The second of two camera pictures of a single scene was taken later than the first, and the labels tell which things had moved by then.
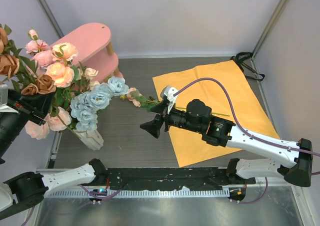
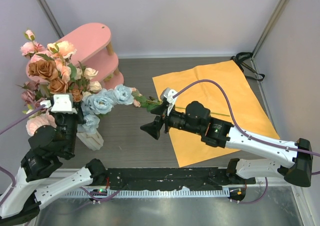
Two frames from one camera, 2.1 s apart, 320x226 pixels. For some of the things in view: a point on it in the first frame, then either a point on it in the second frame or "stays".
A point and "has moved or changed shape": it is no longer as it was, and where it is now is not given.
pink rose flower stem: x=42 y=55 has moved or changed shape
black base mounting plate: x=159 y=179 stays
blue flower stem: x=84 y=107 has moved or changed shape
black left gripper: x=30 y=105 → x=79 y=114
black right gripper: x=153 y=126 stays
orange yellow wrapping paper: x=223 y=86 stays
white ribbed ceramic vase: x=92 y=139 stays
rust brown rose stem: x=21 y=71 → x=47 y=70
